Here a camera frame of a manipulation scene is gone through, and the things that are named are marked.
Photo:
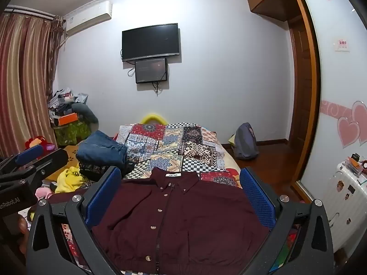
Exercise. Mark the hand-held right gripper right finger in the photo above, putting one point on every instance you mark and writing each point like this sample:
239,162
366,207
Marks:
258,194

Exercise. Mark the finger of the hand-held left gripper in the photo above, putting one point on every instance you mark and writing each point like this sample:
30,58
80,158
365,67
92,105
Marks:
51,160
28,154

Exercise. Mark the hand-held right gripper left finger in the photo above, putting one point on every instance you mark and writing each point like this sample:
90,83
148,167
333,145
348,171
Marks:
103,194

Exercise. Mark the maroon button-up shirt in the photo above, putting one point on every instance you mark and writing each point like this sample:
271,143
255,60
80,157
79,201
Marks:
177,220

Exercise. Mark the red plush toy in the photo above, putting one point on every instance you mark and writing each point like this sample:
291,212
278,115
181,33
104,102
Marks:
38,143

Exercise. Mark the orange paw print sheet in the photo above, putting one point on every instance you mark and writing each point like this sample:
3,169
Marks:
67,156

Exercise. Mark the yellow garment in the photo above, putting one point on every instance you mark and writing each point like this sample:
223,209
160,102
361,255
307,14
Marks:
68,179

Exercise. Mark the black patterned cloth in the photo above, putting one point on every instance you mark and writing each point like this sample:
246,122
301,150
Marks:
91,170

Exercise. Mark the pink plush toy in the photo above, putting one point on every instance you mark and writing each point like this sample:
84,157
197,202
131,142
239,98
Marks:
44,192

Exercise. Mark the green box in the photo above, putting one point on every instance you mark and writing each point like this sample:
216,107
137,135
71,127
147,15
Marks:
70,133

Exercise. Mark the orange box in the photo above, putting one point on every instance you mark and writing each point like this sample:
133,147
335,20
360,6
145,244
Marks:
67,119

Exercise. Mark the folded blue jeans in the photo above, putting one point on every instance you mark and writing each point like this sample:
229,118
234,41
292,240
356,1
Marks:
100,149

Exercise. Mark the bed with cream sheet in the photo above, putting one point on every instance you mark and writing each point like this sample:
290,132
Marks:
229,157

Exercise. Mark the grey backpack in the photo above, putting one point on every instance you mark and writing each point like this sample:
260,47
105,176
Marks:
246,143

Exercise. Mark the yellow paper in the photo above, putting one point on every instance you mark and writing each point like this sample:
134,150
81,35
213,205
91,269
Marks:
231,141

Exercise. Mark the striped red curtain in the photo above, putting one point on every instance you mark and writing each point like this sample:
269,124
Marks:
23,86

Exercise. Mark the patchwork printed blanket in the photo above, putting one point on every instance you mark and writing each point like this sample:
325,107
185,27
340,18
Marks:
172,146

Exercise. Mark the box of small items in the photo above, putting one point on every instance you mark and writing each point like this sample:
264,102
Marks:
354,164

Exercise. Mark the wooden door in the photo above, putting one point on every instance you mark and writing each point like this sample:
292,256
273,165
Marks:
299,91

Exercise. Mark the white wardrobe sliding door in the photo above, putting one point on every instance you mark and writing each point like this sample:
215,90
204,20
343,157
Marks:
338,97

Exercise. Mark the small black monitor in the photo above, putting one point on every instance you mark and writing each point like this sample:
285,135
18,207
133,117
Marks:
151,70

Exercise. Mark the white air conditioner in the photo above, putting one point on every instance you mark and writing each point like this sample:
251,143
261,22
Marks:
87,18

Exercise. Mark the pink white door sticker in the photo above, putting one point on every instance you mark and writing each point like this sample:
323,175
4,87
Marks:
342,45

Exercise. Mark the wall-mounted black television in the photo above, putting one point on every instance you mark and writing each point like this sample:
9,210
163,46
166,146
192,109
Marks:
151,42

